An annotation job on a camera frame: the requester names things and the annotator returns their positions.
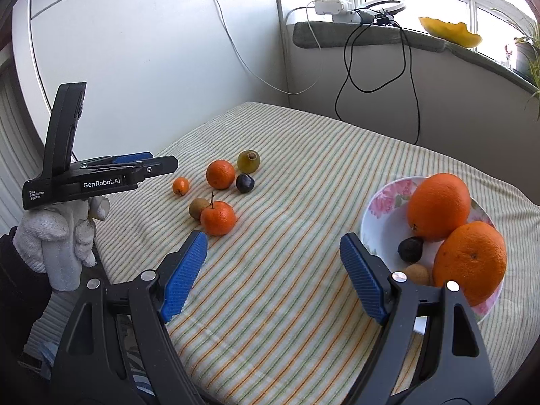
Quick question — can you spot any mandarin with stem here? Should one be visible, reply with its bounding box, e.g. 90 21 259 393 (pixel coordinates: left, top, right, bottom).
200 192 237 237

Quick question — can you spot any yellow wavy bowl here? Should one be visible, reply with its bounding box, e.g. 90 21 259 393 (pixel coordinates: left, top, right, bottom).
418 17 483 49

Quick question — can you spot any large orange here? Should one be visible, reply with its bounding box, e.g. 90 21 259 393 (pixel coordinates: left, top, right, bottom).
407 173 472 242
433 221 507 308

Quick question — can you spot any white ribbed panel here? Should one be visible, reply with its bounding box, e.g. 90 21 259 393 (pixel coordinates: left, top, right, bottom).
0 46 52 231

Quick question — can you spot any person's left hand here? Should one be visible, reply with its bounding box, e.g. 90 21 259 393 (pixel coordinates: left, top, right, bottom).
12 196 111 293

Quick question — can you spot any green plum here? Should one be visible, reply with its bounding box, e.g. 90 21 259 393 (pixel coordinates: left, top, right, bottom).
237 150 261 174

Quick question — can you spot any striped table cloth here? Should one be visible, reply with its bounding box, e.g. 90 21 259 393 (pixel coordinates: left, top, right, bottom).
25 101 540 405

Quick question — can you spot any grey stone window sill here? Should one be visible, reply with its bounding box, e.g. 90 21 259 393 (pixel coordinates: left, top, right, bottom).
292 21 540 96

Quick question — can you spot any white ring light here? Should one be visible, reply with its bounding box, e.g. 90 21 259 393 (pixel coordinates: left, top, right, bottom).
354 0 408 20

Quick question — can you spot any white cable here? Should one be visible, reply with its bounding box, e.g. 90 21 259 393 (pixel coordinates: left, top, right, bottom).
205 0 322 96

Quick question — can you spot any white electronic device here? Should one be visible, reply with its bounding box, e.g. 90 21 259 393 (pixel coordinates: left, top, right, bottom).
310 0 360 24

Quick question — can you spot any floral white plate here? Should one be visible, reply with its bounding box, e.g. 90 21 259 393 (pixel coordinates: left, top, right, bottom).
360 176 507 325

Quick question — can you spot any small mandarin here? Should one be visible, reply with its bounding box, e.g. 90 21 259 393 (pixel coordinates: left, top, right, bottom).
206 159 236 190

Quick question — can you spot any person's left forearm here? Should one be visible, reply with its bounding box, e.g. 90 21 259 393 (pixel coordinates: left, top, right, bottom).
0 227 55 361

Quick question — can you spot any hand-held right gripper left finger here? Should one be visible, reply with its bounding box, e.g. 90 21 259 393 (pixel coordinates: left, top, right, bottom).
53 230 208 405

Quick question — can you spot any small brown kiwi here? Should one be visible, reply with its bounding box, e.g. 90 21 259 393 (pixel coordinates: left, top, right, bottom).
401 264 432 286
188 198 210 221

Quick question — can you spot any potted green plant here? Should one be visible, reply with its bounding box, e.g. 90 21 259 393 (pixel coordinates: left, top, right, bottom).
491 8 540 121

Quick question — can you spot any black cable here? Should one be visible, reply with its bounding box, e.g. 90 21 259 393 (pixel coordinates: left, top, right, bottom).
335 18 421 146

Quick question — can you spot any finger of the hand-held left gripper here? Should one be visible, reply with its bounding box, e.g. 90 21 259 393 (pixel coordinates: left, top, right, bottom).
79 151 154 168
136 156 179 184

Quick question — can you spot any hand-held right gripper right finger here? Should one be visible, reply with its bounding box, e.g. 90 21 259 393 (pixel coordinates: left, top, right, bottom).
340 232 496 405

